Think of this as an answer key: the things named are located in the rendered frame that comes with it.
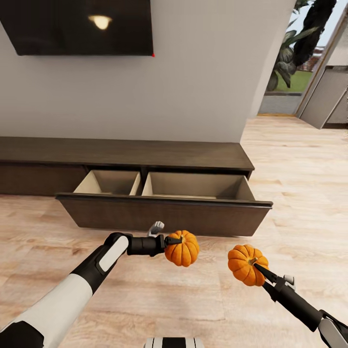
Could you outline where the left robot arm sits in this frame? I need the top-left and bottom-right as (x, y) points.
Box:
(0, 222), (182, 348)

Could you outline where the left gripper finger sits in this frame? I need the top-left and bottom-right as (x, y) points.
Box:
(146, 236), (182, 246)

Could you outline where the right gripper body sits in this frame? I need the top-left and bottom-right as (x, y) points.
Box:
(271, 277), (307, 318)

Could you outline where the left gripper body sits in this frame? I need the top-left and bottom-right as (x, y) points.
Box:
(140, 234), (167, 257)

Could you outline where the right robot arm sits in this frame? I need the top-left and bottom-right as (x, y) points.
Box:
(254, 263), (348, 348)

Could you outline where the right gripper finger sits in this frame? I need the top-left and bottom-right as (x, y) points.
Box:
(254, 263), (286, 284)
(263, 281), (274, 297)

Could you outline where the pumpkin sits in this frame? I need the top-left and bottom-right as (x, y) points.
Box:
(228, 245), (270, 287)
(164, 230), (200, 267)

